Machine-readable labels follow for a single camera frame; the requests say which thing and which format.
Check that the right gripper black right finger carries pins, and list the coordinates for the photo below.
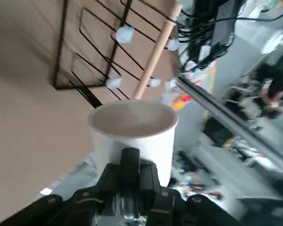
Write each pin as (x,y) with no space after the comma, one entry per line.
(174,209)

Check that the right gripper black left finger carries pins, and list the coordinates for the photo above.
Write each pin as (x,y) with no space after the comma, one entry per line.
(85,204)

